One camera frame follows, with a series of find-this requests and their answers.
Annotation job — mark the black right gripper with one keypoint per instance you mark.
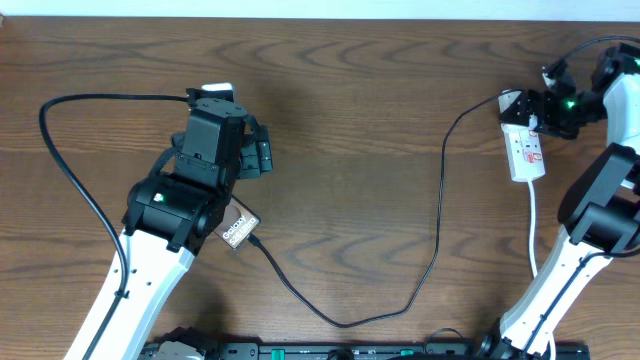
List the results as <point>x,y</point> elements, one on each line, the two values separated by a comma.
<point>544,100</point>

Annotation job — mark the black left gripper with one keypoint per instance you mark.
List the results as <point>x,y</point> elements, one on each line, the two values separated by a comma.
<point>258,150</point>

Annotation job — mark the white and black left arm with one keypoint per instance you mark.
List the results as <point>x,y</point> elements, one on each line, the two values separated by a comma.
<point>168,218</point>

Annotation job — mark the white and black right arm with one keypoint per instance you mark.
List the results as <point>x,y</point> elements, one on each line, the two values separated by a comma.
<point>596,225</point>

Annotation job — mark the white power strip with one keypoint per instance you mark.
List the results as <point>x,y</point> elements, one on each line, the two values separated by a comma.
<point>524,150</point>

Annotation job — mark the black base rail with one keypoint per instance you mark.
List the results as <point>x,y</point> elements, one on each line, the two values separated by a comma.
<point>192,344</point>

